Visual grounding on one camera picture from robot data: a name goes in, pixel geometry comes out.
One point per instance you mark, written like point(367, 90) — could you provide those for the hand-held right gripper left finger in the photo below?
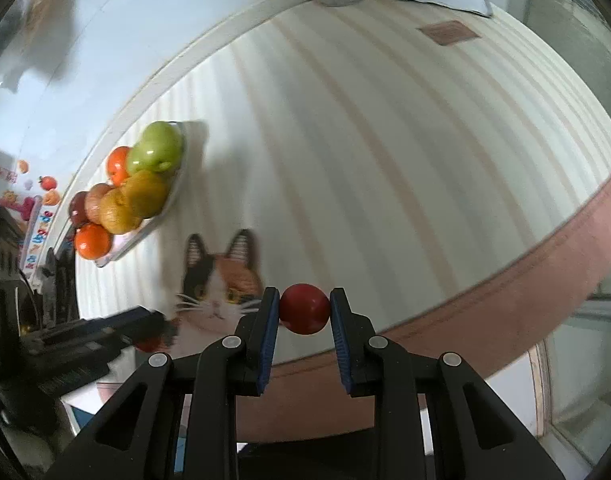
point(268, 340)

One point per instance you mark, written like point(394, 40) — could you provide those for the yellow pear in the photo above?
point(117, 213)

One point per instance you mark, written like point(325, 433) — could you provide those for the orange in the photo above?
point(116, 162)
point(92, 241)

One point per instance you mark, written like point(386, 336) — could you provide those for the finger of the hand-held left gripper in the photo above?
point(135, 324)

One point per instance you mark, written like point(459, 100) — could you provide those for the striped cat-print tablecloth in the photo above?
point(385, 160)

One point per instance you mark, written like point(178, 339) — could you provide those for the small red fruit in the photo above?
point(304, 308)

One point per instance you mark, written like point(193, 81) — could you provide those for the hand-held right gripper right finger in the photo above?
point(343, 345)

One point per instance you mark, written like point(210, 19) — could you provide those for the colourful wall sticker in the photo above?
point(27, 205)

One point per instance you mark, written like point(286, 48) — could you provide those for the yellow-green citrus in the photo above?
point(146, 193)

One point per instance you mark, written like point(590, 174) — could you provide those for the oval patterned plate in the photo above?
point(135, 241)

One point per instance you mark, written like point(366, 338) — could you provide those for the dark red-brown apple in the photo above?
point(76, 209)

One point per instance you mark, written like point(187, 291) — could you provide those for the green apple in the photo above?
point(155, 147)

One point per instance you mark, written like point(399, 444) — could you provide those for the brown pear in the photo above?
point(95, 201)

